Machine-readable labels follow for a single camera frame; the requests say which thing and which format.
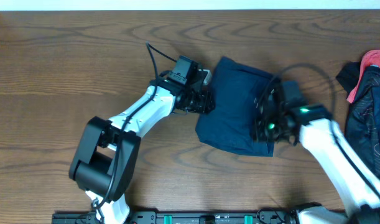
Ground dark navy blue shorts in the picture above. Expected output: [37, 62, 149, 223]
[195, 57, 274, 157]

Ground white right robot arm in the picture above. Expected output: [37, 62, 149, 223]
[253, 79, 380, 223]

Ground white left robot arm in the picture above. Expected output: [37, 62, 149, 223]
[68, 85, 214, 223]

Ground black patterned garment in pile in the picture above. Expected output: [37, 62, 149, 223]
[336, 62, 380, 179]

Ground red cloth in pile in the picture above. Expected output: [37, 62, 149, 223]
[346, 50, 380, 103]

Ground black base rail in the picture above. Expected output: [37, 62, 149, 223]
[51, 209, 299, 224]

